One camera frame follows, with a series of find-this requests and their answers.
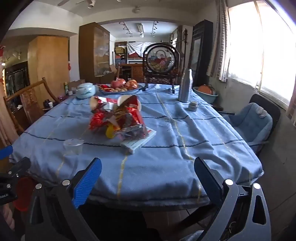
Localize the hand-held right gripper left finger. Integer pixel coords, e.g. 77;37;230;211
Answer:
25;158;102;241

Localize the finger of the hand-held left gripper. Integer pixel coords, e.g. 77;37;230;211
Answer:
0;145;14;161
7;157;31;178

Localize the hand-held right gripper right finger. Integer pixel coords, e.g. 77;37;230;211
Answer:
194;157;271;241

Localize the clear plastic cup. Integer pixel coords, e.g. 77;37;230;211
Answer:
63;138;84;156

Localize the floral door curtain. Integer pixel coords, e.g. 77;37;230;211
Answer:
0;79;19;146

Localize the curved wooden armchair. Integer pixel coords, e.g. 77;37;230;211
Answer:
3;77;62;135

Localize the blue striped tablecloth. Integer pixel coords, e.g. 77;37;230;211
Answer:
10;83;264;207

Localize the red ribbon bow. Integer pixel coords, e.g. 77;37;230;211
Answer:
89;109;109;131

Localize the white flat box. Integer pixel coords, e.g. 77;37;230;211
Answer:
120;128;157;154

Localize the clear plastic wrapper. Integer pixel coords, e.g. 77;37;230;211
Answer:
113;124;148;142

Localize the dark glass door cabinet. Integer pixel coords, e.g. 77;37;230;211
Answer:
5;61;30;98

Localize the blue chair cushion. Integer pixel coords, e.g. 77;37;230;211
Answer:
228;103;273;142

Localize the red and white snack wrapper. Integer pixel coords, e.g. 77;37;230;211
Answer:
90;96;116;110

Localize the teal plastic basin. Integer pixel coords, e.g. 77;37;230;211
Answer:
193;86;219;103

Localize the celadon lidded jar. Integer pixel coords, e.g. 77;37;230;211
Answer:
76;83;97;100

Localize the orange round lid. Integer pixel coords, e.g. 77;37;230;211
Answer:
198;85;214;95

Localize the plywood partition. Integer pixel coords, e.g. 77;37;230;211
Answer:
27;36;70;102

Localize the stainless steel bottle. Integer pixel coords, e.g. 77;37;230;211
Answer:
178;69;193;103

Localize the small cardboard box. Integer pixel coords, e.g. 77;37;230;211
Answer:
68;79;85;92

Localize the red apple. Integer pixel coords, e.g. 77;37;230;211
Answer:
110;79;126;90

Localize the blue fruit plate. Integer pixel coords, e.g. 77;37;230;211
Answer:
98;84;144;93

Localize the wrapped orange fruit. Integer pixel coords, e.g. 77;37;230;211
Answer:
126;79;139;90

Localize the wooden sideboard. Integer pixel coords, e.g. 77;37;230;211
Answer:
119;64;144;82

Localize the tall dark framed cabinet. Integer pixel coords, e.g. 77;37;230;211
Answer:
188;20;213;86

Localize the round embroidered table screen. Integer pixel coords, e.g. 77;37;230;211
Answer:
143;43;181;93

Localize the glass display cabinet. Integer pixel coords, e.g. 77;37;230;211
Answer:
79;22;111;78

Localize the striped window curtain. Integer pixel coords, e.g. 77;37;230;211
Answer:
206;0;230;82

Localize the bright window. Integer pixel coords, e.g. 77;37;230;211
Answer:
228;0;296;109

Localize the white hanging cloth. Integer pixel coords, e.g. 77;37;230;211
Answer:
126;42;162;56

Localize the white ceiling fan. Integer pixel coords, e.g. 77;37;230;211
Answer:
57;0;93;7

